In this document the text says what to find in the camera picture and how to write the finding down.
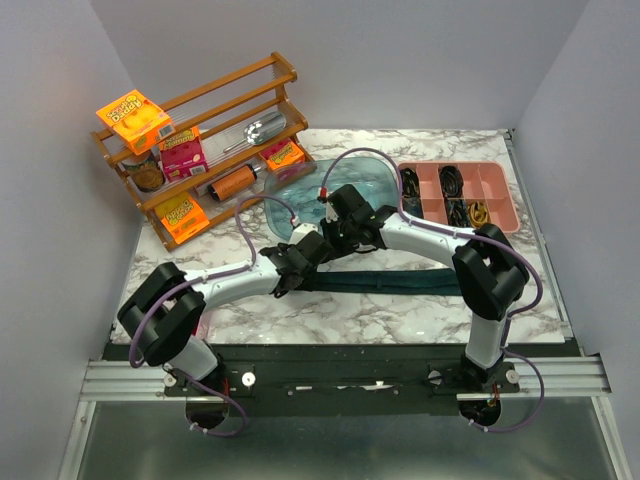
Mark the clear blue plastic tub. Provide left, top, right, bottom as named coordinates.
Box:
left=264, top=155, right=398, bottom=240

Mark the rolled dark patterned tie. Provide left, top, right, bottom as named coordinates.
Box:
left=400, top=168, right=420, bottom=198

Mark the metal scoop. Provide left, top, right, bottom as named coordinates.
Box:
left=222, top=111, right=287, bottom=154

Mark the orange sponge box right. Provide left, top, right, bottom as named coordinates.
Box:
left=259, top=139, right=305, bottom=172

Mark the dark green necktie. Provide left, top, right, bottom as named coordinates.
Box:
left=297, top=268, right=462, bottom=296

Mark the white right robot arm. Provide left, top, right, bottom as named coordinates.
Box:
left=318, top=185, right=530, bottom=392

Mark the orange Scrub Daddy box top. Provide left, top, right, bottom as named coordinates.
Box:
left=96, top=89, right=176, bottom=155

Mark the rolled yellow tie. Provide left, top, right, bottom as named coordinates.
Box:
left=468, top=201, right=491, bottom=229

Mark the wooden three-tier rack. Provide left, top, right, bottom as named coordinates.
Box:
left=92, top=52, right=311, bottom=251

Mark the rolled blue striped tie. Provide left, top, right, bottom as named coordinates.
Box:
left=445, top=198, right=471, bottom=228

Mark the orange sponge box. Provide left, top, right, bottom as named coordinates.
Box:
left=154, top=192, right=209, bottom=245
left=259, top=139, right=305, bottom=172

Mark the orange sponge box bottom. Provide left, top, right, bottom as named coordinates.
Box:
left=154, top=192, right=209, bottom=245

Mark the brown cylinder bottle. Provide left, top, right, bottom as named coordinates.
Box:
left=207, top=164, right=260, bottom=202

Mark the food can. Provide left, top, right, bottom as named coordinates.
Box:
left=121, top=150, right=165, bottom=193

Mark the pink Scrub Mommy box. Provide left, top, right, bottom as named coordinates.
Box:
left=159, top=126, right=209, bottom=182

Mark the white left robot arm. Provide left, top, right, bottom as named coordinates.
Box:
left=117, top=229, right=332, bottom=395

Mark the pink divided organizer tray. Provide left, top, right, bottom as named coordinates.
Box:
left=398, top=161, right=520, bottom=234

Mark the rolled blue floral tie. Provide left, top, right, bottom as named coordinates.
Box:
left=403, top=197, right=424, bottom=219

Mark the rolled black tie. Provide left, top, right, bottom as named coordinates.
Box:
left=439, top=165, right=464, bottom=198

